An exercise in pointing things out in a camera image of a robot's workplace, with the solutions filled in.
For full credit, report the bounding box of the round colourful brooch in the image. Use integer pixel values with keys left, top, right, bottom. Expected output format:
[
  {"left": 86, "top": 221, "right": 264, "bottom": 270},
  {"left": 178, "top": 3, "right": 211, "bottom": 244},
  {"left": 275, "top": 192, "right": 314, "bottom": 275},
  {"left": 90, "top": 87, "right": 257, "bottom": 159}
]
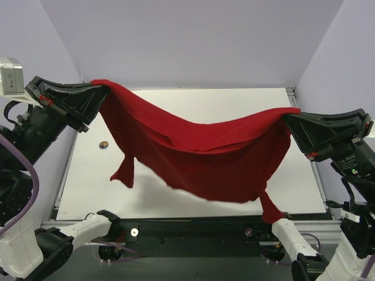
[{"left": 99, "top": 141, "right": 109, "bottom": 149}]

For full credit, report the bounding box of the red t-shirt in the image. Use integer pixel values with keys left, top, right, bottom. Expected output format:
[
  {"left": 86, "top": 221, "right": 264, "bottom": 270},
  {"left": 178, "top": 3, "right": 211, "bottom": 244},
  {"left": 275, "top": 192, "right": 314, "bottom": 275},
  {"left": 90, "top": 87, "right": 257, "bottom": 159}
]
[{"left": 92, "top": 80, "right": 301, "bottom": 224}]

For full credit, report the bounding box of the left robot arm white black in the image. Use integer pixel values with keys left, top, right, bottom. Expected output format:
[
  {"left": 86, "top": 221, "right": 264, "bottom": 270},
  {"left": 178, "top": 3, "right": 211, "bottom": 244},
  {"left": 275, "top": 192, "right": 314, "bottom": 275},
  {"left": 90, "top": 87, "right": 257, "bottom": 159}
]
[{"left": 1, "top": 77, "right": 120, "bottom": 280}]

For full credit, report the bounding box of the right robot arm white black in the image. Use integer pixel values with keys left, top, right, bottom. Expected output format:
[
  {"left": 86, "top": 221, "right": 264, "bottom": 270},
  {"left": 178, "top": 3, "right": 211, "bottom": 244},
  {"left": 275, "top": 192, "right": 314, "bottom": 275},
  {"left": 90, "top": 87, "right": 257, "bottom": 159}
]
[{"left": 272, "top": 109, "right": 374, "bottom": 280}]

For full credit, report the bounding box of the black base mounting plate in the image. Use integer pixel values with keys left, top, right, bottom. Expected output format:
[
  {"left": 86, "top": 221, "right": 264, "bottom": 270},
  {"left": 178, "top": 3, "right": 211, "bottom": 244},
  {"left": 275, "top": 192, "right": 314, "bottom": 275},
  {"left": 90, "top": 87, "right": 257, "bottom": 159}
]
[{"left": 98, "top": 215, "right": 285, "bottom": 262}]

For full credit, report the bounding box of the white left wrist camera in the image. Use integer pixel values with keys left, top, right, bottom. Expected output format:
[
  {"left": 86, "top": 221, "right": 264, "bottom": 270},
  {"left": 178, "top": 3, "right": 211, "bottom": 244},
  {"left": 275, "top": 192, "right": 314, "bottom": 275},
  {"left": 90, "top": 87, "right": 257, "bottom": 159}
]
[{"left": 1, "top": 57, "right": 43, "bottom": 108}]

